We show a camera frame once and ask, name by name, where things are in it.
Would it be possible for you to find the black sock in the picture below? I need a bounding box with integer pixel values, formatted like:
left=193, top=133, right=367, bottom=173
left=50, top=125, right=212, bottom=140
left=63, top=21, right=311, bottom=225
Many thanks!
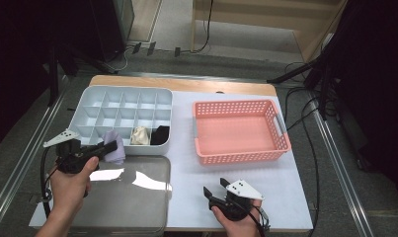
left=149, top=124, right=171, bottom=147

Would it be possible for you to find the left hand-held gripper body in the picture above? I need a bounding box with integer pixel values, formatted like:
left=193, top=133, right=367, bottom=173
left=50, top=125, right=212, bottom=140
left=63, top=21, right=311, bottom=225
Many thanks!
left=42, top=128, right=102, bottom=175

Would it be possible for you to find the black floor cable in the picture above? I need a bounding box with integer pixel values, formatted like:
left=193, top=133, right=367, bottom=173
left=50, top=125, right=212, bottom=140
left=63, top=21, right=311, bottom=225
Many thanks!
left=284, top=98, right=319, bottom=132
left=299, top=97, right=322, bottom=237

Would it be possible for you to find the dark curtain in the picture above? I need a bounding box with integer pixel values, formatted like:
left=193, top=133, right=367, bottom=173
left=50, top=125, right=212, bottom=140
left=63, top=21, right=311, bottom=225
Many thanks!
left=0, top=0, right=96, bottom=153
left=331, top=0, right=398, bottom=210

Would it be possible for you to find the left hand-held gripper cable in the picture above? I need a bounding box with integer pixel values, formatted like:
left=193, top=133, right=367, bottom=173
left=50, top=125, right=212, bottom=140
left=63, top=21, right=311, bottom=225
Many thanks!
left=40, top=146, right=61, bottom=220

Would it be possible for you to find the person's right hand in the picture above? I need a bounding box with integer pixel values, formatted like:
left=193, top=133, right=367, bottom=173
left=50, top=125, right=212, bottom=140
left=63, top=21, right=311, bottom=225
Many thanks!
left=210, top=197, right=264, bottom=237

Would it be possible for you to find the light wooden shelf unit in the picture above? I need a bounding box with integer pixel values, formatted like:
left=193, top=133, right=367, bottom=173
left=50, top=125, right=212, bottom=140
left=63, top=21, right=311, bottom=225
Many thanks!
left=190, top=0, right=350, bottom=64

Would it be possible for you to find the light wooden panel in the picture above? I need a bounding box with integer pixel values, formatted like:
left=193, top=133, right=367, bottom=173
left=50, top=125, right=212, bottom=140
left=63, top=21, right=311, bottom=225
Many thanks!
left=128, top=0, right=164, bottom=43

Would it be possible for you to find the white cable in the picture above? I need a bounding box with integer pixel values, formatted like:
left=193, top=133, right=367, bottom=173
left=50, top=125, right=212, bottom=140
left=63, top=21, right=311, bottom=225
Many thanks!
left=111, top=47, right=131, bottom=73

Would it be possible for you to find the person's left hand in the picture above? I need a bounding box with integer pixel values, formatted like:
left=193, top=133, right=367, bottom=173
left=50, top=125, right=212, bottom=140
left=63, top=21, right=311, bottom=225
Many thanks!
left=49, top=156, right=101, bottom=215

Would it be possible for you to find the metal floor rail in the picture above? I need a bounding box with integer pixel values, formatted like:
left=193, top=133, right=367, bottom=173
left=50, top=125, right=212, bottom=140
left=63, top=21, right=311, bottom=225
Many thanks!
left=0, top=74, right=69, bottom=229
left=305, top=93, right=376, bottom=237
left=77, top=69, right=308, bottom=85

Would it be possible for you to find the hand-held gripper cable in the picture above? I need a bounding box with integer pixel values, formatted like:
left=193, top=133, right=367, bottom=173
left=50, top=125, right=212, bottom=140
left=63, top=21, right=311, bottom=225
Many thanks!
left=40, top=146, right=61, bottom=220
left=247, top=205, right=272, bottom=237

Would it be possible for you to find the clear grey box lid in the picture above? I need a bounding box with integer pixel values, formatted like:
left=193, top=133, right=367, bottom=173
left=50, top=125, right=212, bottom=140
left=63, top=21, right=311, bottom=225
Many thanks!
left=48, top=154, right=173, bottom=237

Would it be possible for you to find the black cabinet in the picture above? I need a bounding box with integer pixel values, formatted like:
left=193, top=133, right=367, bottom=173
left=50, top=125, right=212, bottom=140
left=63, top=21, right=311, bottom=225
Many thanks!
left=87, top=0, right=135, bottom=63

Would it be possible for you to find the black hanging cable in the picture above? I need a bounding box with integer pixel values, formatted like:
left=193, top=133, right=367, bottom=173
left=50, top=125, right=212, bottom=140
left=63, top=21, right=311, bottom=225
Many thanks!
left=190, top=0, right=214, bottom=54

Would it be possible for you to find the grey divided storage box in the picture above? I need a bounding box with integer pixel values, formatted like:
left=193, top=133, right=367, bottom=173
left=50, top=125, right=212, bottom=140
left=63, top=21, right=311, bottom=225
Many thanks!
left=67, top=85, right=174, bottom=157

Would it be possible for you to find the right hand-held gripper cable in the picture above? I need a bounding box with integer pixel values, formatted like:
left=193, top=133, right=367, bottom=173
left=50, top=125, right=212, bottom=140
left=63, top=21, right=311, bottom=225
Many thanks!
left=247, top=205, right=272, bottom=237

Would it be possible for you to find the black stand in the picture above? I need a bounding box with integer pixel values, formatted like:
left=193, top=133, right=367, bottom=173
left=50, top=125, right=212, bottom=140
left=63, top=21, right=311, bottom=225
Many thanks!
left=266, top=31, right=343, bottom=121
left=46, top=40, right=120, bottom=108

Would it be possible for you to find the cream sock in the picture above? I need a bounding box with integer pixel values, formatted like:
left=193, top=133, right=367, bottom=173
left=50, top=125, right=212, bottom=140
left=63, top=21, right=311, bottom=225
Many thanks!
left=130, top=125, right=152, bottom=146

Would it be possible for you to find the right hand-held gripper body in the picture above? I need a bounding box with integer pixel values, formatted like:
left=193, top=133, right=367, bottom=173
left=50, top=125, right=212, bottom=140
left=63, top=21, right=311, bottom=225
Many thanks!
left=208, top=180, right=266, bottom=222

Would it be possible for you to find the pink perforated basket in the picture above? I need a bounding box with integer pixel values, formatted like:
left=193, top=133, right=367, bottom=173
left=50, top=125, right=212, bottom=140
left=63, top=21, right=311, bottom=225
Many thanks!
left=192, top=99, right=292, bottom=166

